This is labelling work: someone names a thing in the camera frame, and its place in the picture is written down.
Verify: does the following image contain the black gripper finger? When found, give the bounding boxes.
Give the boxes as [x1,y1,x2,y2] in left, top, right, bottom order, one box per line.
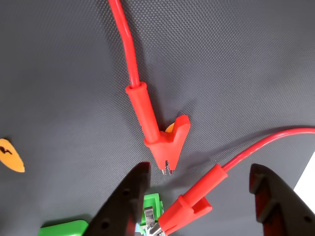
[249,163,315,236]
[82,161,151,236]

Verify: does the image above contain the red alligator clip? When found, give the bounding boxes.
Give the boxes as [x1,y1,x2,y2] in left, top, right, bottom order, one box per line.
[147,164,228,236]
[125,81,191,176]

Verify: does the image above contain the red lead wire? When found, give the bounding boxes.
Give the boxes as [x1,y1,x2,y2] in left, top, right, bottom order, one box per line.
[108,0,315,172]

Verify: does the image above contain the green battery holder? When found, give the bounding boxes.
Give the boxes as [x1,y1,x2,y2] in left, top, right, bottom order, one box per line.
[137,193,165,236]

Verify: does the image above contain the dark grey work mat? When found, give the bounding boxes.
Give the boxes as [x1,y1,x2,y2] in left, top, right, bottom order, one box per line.
[0,0,315,236]

